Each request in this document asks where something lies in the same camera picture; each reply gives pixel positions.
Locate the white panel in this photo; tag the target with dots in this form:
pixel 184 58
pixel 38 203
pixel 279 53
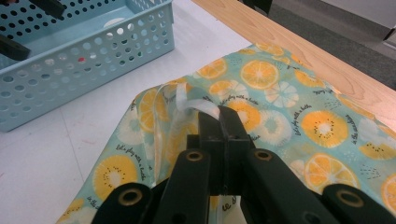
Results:
pixel 367 15

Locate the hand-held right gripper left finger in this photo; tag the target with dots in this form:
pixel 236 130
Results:
pixel 214 149

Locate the orange-slice print fabric bag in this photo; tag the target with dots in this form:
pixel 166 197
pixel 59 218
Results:
pixel 264 74

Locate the light blue plastic basket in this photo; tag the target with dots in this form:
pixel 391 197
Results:
pixel 62 77

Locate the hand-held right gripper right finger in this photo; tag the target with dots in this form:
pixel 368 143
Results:
pixel 235 146

